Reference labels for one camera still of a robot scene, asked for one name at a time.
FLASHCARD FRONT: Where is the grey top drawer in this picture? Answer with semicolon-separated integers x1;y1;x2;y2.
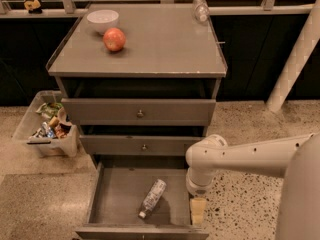
62;98;216;126

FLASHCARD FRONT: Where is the clear plastic bottle blue label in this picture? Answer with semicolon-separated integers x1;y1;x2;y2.
138;179;167;219

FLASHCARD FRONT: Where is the white diagonal pole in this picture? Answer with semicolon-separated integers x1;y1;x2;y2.
266;0;320;113

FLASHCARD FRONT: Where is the grey middle drawer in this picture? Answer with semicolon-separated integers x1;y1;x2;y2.
80;135;201;156

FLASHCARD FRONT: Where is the grey drawer cabinet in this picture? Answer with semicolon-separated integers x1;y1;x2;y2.
45;2;229;167

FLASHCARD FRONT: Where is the green snack bag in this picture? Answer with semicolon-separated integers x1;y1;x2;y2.
36;102;63;119

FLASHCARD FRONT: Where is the clear plastic bin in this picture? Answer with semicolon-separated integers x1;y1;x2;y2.
13;90;78;157

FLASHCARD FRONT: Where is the yellow black object on ledge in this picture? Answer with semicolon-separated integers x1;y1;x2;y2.
24;0;42;14

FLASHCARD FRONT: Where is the clear plastic bottle on counter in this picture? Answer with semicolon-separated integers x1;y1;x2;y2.
193;0;210;23

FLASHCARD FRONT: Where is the grey open bottom drawer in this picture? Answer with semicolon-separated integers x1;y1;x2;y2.
76;156;208;240

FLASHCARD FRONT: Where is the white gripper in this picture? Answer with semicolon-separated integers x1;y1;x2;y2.
186;168;213;226

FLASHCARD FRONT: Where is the brown snack packet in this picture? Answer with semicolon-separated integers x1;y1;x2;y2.
54;123;71;139

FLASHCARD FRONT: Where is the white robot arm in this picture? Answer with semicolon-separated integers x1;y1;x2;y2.
186;133;320;240

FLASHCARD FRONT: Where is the blue silver snack packet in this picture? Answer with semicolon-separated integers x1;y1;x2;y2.
32;122;56;138

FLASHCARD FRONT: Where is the red apple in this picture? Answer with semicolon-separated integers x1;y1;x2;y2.
103;28;126;52

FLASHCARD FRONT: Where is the white bowl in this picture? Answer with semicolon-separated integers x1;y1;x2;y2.
87;9;119;35

